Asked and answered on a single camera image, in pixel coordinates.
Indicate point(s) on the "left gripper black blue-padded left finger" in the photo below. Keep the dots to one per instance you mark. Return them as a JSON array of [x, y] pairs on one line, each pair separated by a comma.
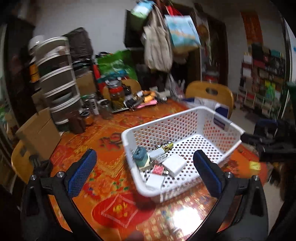
[[49, 212]]

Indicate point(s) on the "wooden chair right back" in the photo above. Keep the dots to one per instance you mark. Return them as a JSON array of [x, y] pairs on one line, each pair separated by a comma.
[[213, 91]]

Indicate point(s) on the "wooden chair left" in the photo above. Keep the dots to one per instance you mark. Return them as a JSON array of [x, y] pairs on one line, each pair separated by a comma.
[[20, 162]]

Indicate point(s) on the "brown ceramic mug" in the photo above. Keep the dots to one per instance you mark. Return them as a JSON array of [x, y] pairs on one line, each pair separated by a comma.
[[76, 122]]

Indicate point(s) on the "brown cardboard box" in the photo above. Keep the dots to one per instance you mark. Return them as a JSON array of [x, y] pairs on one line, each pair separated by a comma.
[[39, 134]]

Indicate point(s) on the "orange sauce jar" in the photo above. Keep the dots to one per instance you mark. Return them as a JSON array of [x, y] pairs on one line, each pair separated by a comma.
[[87, 116]]

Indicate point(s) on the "blue picture hanging bag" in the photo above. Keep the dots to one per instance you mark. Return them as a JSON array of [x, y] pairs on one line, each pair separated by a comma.
[[183, 33]]

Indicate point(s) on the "pink paper pad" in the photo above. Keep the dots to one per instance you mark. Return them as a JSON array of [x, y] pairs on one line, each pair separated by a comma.
[[152, 102]]

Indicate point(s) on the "white perforated plastic basket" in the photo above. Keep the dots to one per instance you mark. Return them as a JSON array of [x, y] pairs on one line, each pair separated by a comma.
[[198, 128]]

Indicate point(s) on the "colourful shelf rack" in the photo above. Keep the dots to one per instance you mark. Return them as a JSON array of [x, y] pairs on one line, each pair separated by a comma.
[[262, 81]]

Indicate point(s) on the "green plastic bag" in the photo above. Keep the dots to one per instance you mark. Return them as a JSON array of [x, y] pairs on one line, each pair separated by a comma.
[[119, 63]]

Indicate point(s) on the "red patterned keychain tag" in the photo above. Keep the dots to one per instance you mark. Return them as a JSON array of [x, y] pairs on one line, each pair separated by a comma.
[[155, 177]]

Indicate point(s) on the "teal power adapter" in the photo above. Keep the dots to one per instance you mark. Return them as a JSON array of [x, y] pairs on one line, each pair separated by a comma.
[[142, 159]]

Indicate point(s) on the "grey plastic drawer tower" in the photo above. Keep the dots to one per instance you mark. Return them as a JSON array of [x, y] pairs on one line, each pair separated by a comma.
[[57, 79]]

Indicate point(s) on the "large white square box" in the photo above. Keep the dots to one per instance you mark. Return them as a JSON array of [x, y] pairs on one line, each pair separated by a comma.
[[174, 164]]

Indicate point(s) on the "red orange floral tablecloth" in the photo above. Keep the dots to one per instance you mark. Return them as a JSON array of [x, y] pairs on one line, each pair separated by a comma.
[[118, 199]]

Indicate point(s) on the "beige hanging tote bag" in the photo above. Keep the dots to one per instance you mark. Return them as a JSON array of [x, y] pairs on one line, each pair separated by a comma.
[[157, 43]]

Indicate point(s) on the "small white square box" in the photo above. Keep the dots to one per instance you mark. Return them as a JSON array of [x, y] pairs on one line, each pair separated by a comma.
[[157, 156]]

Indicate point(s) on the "wooden chair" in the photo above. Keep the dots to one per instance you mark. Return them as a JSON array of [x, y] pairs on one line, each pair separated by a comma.
[[213, 91], [20, 162]]

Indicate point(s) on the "empty glass jar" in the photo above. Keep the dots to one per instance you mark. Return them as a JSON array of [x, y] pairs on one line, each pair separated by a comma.
[[105, 109]]

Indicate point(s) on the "other arm black gripper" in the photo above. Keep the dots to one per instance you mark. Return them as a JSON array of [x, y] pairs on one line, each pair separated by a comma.
[[269, 150]]

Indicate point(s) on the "glass jar with pickles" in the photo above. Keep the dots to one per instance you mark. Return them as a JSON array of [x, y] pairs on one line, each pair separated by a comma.
[[117, 94]]

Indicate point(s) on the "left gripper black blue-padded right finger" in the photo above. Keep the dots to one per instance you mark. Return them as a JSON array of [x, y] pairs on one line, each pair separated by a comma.
[[240, 212]]

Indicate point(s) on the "yellow toy car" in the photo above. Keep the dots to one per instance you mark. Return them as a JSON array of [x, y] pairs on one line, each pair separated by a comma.
[[166, 146]]

